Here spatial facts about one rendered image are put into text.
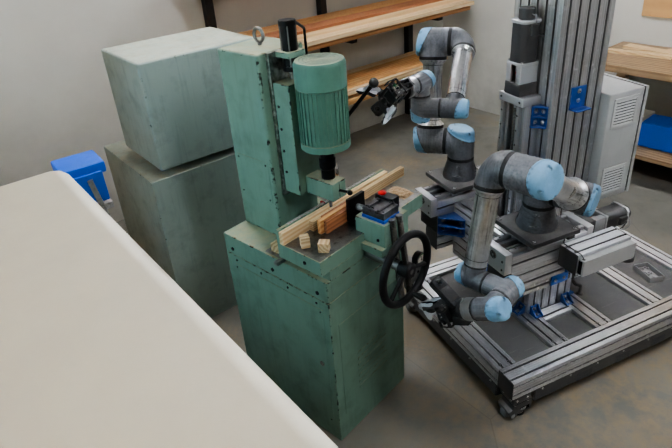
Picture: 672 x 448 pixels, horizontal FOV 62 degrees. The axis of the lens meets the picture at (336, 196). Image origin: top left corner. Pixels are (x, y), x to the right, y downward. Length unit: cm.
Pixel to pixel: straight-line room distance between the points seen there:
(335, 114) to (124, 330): 162
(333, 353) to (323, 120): 86
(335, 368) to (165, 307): 194
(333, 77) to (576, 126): 104
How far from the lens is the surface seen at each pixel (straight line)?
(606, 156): 252
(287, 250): 197
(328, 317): 204
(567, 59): 224
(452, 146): 248
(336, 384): 226
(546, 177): 168
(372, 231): 197
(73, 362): 27
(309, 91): 183
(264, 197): 218
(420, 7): 495
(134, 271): 31
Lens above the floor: 197
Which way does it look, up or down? 28 degrees down
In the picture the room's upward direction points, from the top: 4 degrees counter-clockwise
